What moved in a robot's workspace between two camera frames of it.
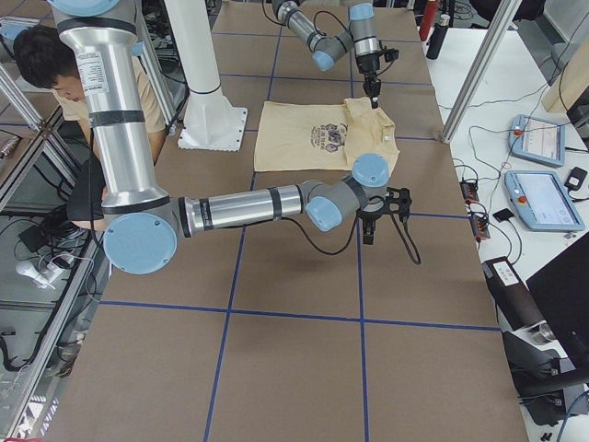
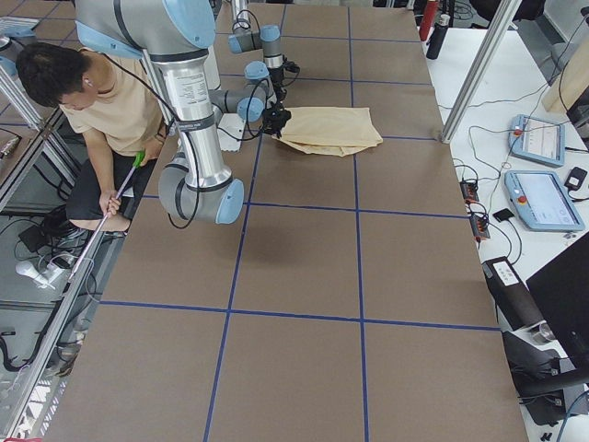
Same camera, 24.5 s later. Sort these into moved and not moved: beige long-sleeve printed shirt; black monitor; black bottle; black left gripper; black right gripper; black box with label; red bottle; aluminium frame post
Moved: beige long-sleeve printed shirt; black right gripper; black left gripper
Not moved: black bottle; black monitor; aluminium frame post; red bottle; black box with label
